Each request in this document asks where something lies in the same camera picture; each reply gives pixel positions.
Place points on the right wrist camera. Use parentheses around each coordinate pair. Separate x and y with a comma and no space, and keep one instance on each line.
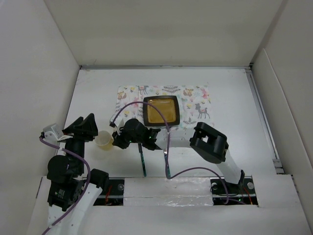
(116,122)

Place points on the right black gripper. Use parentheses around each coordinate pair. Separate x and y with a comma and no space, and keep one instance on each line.
(118,139)

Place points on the patterned cloth placemat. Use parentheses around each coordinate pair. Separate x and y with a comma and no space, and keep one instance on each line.
(182,105)

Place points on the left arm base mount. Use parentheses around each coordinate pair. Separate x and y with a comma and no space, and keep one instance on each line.
(113,192)

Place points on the square black yellow plate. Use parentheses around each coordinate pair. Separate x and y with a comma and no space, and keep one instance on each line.
(155,108)

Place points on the knife with green handle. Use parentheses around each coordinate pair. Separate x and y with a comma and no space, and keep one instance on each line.
(142,159)

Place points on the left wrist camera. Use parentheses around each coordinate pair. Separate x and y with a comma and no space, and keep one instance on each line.
(53,134)

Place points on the fork with green handle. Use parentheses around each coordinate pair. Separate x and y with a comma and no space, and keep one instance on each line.
(167,168)

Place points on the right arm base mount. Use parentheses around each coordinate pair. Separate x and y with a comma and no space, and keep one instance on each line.
(224,193)

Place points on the yellow mug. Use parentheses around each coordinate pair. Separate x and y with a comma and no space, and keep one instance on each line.
(104,140)

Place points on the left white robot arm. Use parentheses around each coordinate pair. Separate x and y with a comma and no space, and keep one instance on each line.
(74,185)

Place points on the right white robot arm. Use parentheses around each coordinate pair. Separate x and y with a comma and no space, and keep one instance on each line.
(208,142)

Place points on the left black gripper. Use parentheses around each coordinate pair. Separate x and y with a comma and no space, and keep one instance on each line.
(85,129)

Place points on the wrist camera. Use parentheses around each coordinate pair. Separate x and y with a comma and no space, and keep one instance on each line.
(116,122)
(53,134)

